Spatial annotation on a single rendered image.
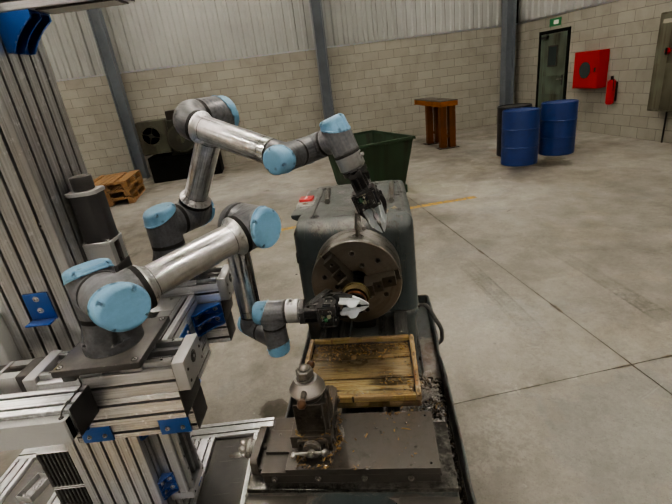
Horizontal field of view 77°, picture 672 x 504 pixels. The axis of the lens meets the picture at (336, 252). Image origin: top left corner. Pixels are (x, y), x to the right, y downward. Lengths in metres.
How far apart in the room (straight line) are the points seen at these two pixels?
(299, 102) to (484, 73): 4.96
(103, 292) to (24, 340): 0.59
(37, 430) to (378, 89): 11.08
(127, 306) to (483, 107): 12.19
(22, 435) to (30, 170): 0.65
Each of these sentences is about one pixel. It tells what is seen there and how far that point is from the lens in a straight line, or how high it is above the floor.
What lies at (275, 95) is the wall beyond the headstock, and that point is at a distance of 11.36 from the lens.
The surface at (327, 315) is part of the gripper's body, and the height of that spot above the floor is 1.08.
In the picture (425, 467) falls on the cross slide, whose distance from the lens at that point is 1.02.
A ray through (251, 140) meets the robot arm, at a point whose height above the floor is 1.61.
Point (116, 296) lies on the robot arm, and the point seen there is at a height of 1.36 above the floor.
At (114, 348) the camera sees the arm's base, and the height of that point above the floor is 1.18.
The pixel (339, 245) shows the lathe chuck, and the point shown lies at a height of 1.22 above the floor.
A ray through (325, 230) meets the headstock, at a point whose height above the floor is 1.22.
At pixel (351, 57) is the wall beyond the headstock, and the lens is 11.60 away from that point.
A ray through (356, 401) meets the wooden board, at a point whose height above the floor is 0.89.
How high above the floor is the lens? 1.74
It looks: 22 degrees down
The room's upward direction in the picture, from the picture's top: 7 degrees counter-clockwise
